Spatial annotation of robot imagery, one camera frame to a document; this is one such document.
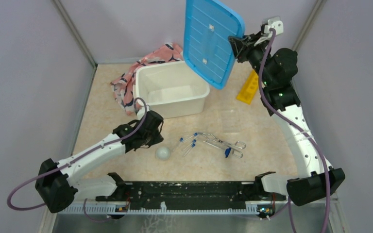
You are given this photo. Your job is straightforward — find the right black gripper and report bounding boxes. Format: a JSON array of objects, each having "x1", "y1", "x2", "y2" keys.
[{"x1": 228, "y1": 31, "x2": 273, "y2": 87}]

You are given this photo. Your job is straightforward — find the blue plastic bin lid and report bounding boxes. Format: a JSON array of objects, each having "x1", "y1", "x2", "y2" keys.
[{"x1": 183, "y1": 0, "x2": 245, "y2": 90}]

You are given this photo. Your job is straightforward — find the white plastic storage bin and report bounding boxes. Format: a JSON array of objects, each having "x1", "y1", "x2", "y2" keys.
[{"x1": 134, "y1": 61, "x2": 210, "y2": 119}]

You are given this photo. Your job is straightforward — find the white round ball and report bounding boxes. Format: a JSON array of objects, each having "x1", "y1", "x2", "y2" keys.
[{"x1": 155, "y1": 147, "x2": 171, "y2": 161}]

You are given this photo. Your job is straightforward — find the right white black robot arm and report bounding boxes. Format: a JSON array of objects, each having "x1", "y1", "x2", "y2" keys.
[{"x1": 228, "y1": 33, "x2": 345, "y2": 206}]

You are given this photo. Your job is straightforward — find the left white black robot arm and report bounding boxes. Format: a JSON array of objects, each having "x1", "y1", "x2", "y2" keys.
[{"x1": 35, "y1": 111, "x2": 164, "y2": 213}]

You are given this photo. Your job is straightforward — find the yellow test tube rack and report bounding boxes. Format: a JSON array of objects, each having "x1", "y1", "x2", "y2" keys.
[{"x1": 236, "y1": 70, "x2": 259, "y2": 104}]

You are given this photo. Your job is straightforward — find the metal crucible tongs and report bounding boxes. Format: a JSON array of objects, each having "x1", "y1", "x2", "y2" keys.
[{"x1": 198, "y1": 132, "x2": 246, "y2": 159}]

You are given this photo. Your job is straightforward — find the blue clamp piece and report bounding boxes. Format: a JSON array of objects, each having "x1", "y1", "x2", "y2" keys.
[{"x1": 224, "y1": 148, "x2": 232, "y2": 158}]

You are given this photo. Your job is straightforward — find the pink patterned cloth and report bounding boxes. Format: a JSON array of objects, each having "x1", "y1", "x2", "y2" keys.
[{"x1": 110, "y1": 43, "x2": 183, "y2": 115}]

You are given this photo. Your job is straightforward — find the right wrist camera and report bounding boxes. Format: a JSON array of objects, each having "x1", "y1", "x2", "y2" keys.
[{"x1": 261, "y1": 16, "x2": 284, "y2": 35}]

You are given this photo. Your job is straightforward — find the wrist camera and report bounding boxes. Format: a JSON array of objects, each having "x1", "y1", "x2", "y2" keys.
[
  {"x1": 261, "y1": 16, "x2": 284, "y2": 35},
  {"x1": 136, "y1": 107, "x2": 149, "y2": 120}
]

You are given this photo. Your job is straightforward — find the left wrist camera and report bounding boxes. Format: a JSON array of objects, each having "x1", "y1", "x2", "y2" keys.
[{"x1": 136, "y1": 107, "x2": 149, "y2": 120}]

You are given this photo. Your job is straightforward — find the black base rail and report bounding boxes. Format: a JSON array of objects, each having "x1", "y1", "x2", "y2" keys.
[{"x1": 95, "y1": 181, "x2": 287, "y2": 210}]

